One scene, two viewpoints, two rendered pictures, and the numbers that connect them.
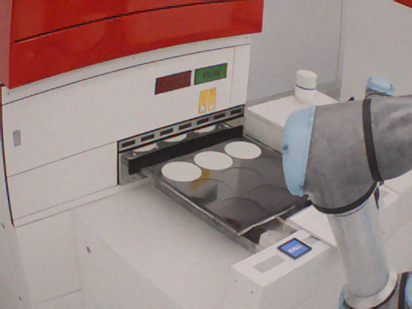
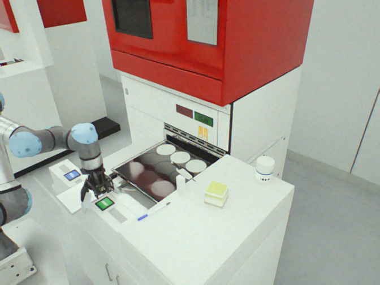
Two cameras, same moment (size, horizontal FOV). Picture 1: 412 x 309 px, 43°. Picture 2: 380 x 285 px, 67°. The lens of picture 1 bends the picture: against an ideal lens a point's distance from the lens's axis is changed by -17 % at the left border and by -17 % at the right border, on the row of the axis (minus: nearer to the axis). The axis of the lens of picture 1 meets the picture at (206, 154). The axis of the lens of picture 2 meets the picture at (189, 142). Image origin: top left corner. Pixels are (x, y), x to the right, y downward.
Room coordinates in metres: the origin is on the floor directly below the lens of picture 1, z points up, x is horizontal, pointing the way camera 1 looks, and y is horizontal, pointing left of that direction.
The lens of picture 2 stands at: (1.47, -1.21, 1.75)
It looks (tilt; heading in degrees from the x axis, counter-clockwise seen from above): 33 degrees down; 88
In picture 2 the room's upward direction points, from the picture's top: 2 degrees counter-clockwise
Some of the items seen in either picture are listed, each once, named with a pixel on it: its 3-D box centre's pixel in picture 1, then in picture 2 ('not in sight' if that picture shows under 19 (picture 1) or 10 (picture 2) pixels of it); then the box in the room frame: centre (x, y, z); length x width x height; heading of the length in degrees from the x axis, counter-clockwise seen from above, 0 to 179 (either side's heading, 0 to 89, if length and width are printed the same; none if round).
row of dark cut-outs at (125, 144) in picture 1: (184, 125); (192, 138); (1.53, 0.06, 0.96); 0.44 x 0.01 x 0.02; 133
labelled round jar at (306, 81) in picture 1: (305, 86); (264, 169); (1.81, -0.30, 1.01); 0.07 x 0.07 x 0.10
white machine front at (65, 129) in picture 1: (129, 119); (169, 116); (1.42, 0.20, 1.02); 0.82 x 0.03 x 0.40; 133
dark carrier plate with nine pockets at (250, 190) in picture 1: (241, 178); (164, 167); (1.39, -0.09, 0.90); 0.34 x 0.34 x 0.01; 43
